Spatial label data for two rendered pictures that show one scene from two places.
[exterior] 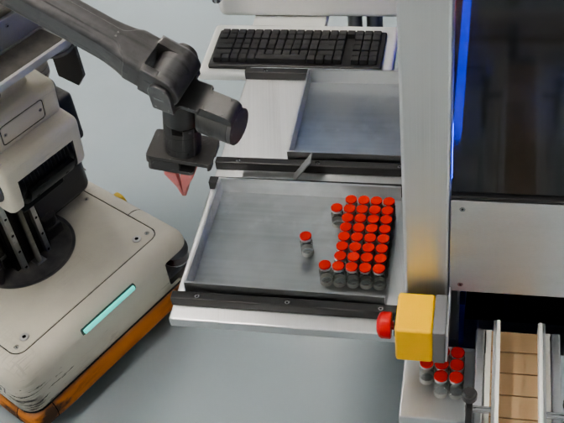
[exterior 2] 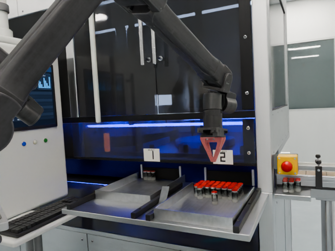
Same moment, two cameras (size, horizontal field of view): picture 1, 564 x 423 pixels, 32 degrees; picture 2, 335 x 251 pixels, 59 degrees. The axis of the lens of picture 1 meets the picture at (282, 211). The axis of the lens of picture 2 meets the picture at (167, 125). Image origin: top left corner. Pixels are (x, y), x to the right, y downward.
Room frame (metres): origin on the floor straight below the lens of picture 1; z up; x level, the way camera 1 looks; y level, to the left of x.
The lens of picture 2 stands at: (1.13, 1.04, 1.25)
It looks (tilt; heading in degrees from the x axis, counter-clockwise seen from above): 4 degrees down; 280
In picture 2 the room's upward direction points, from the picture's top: 3 degrees counter-clockwise
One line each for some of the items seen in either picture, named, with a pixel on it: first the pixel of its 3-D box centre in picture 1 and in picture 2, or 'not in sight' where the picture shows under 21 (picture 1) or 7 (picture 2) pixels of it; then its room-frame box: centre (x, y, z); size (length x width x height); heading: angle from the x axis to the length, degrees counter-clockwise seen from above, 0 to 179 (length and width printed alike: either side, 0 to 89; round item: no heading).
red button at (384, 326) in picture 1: (389, 325); (286, 166); (0.88, -0.13, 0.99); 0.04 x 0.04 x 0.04; 74
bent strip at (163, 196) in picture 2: (276, 167); (157, 199); (1.36, 0.00, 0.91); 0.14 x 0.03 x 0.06; 74
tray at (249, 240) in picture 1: (296, 239); (208, 201); (1.17, -0.02, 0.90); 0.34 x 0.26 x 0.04; 73
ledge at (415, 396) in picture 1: (447, 388); (293, 192); (0.84, -0.21, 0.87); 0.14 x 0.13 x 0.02; 74
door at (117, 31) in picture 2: not in sight; (112, 55); (1.63, -0.38, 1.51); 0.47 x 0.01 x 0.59; 164
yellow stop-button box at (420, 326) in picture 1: (420, 327); (287, 164); (0.87, -0.17, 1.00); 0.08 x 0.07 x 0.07; 74
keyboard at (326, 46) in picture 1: (297, 48); (48, 213); (1.86, -0.09, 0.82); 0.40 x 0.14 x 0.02; 73
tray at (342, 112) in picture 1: (383, 117); (143, 186); (1.47, -0.23, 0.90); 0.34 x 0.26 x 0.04; 74
